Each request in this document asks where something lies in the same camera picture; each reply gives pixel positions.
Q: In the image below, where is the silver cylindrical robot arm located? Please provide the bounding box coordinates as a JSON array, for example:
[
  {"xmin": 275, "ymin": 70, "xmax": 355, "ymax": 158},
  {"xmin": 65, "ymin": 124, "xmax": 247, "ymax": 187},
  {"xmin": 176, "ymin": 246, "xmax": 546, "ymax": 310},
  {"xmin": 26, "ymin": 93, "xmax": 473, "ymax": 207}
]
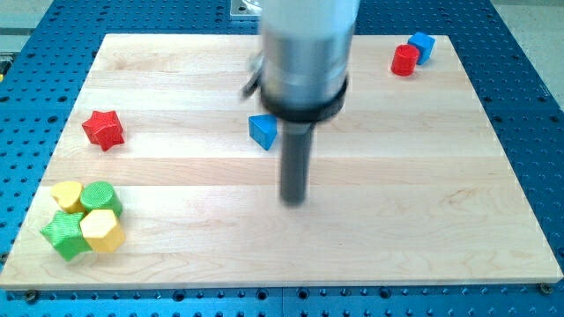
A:
[{"xmin": 241, "ymin": 0, "xmax": 360, "ymax": 123}]

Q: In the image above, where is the light wooden board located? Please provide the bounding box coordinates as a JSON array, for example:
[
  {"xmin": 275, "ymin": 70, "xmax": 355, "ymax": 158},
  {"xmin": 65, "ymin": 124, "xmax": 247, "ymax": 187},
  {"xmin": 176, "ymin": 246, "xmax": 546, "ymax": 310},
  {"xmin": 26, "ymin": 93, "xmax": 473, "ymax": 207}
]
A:
[{"xmin": 1, "ymin": 33, "xmax": 562, "ymax": 291}]

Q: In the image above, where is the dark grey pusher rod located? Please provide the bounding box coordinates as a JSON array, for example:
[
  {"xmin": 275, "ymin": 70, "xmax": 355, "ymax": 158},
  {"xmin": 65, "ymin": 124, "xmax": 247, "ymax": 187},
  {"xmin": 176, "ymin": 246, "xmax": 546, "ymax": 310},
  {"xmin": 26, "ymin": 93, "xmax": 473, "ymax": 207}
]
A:
[{"xmin": 280, "ymin": 122, "xmax": 315, "ymax": 206}]

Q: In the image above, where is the blue triangular block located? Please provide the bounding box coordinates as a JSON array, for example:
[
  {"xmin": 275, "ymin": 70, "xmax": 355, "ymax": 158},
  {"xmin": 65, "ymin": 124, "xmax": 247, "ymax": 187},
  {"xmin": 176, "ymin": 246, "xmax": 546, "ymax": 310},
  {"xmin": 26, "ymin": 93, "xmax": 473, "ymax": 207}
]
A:
[{"xmin": 248, "ymin": 114, "xmax": 278, "ymax": 151}]

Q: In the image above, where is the red cylinder block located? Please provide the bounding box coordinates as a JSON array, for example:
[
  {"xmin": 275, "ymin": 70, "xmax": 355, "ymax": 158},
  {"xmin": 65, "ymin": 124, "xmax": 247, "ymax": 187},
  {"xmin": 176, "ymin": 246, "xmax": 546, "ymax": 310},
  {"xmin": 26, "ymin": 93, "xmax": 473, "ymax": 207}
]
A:
[{"xmin": 390, "ymin": 44, "xmax": 419, "ymax": 77}]

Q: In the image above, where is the red star block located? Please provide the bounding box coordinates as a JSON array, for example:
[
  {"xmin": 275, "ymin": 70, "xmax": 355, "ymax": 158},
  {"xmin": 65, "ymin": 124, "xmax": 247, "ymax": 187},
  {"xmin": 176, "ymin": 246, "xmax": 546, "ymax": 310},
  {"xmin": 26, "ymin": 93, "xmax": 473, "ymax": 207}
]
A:
[{"xmin": 82, "ymin": 111, "xmax": 124, "ymax": 151}]

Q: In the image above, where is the blue cube block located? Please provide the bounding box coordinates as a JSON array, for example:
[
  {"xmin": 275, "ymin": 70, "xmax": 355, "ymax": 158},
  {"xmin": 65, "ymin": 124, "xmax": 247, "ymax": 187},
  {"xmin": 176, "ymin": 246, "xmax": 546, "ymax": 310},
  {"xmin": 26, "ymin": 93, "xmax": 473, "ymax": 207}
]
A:
[{"xmin": 407, "ymin": 32, "xmax": 435, "ymax": 65}]

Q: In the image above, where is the green cylinder block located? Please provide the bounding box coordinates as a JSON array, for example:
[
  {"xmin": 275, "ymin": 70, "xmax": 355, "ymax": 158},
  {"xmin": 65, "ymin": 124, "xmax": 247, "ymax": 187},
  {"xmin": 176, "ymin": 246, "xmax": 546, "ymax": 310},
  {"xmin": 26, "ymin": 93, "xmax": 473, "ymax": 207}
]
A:
[{"xmin": 80, "ymin": 181, "xmax": 122, "ymax": 217}]

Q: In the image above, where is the yellow hexagon block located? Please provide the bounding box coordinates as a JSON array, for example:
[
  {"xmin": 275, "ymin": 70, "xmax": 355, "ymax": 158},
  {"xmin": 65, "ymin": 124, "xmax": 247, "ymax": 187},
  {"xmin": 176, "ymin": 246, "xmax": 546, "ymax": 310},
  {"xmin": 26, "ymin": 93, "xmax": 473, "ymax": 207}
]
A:
[{"xmin": 79, "ymin": 210, "xmax": 126, "ymax": 253}]

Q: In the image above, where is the yellow heart block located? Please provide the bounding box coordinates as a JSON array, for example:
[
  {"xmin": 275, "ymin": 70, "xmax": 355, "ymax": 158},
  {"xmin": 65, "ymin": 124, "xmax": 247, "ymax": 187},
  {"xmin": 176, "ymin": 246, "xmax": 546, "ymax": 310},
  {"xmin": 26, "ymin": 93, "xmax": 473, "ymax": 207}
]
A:
[{"xmin": 50, "ymin": 181, "xmax": 85, "ymax": 213}]

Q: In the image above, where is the green star block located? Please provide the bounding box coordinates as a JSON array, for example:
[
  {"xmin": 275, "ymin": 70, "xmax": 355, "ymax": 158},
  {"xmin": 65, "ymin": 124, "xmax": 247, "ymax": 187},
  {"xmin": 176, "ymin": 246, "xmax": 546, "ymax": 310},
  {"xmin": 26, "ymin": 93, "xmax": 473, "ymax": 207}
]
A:
[{"xmin": 40, "ymin": 210, "xmax": 92, "ymax": 262}]

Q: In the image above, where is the blue perforated metal base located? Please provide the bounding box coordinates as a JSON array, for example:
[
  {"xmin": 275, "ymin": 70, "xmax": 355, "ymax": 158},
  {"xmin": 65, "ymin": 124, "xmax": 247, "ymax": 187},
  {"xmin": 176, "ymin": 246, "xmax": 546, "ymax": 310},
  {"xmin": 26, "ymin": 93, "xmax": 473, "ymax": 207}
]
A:
[{"xmin": 1, "ymin": 1, "xmax": 563, "ymax": 316}]

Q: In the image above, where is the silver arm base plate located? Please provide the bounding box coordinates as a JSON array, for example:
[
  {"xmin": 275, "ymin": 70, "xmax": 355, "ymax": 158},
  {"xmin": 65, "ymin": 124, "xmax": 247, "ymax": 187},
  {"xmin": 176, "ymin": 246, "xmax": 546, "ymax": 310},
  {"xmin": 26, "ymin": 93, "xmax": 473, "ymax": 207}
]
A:
[{"xmin": 229, "ymin": 0, "xmax": 263, "ymax": 21}]

